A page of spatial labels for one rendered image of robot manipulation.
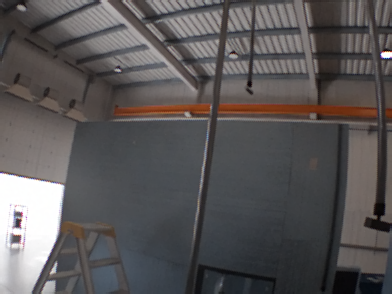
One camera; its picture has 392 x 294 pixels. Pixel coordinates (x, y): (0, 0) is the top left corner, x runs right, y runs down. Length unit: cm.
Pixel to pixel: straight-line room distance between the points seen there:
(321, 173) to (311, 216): 29
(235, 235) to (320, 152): 81
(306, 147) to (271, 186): 36
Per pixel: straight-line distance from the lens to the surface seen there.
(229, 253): 206
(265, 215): 198
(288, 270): 198
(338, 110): 1059
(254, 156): 204
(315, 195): 194
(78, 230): 177
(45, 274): 207
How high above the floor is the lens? 258
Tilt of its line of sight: 9 degrees up
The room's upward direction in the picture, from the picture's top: 8 degrees clockwise
